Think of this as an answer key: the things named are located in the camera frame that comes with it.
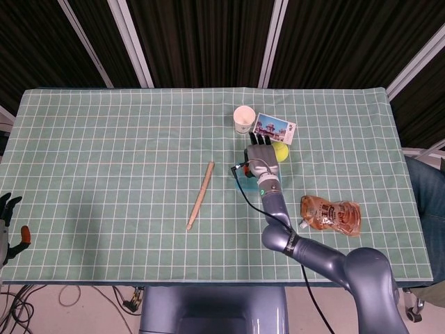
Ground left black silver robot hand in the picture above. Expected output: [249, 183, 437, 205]
[0, 193, 32, 269]

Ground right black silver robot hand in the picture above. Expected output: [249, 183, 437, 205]
[243, 131, 281, 180]

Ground teal container lid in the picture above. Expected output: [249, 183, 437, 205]
[234, 169, 284, 195]

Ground yellow tennis ball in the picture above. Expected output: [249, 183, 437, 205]
[271, 141, 291, 163]

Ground postcard with building photo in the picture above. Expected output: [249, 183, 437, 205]
[252, 112, 298, 145]

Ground white paper cup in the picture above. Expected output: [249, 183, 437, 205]
[233, 105, 256, 135]

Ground wooden stick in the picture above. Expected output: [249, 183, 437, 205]
[186, 161, 215, 231]

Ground orange sauce pouch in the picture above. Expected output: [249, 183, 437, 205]
[298, 195, 363, 239]

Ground green checkered tablecloth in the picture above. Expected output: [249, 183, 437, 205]
[0, 86, 435, 283]

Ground black pleated curtain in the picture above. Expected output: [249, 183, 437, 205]
[0, 0, 445, 149]

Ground black power plug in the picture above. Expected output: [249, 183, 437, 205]
[122, 287, 145, 313]

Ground blue-grey robot torso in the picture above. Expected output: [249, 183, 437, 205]
[138, 285, 291, 334]

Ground person in blue jeans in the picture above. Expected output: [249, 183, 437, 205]
[405, 156, 445, 309]

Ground office chair caster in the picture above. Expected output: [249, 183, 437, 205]
[403, 287, 426, 323]

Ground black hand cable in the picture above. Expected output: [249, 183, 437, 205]
[231, 159, 337, 334]

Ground black floor cable bundle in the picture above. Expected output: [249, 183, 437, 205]
[0, 283, 45, 334]

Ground white metal post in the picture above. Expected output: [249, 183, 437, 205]
[57, 0, 114, 88]
[106, 0, 155, 88]
[385, 23, 445, 102]
[257, 0, 290, 88]

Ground white metal frame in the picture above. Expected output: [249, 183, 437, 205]
[403, 138, 445, 164]

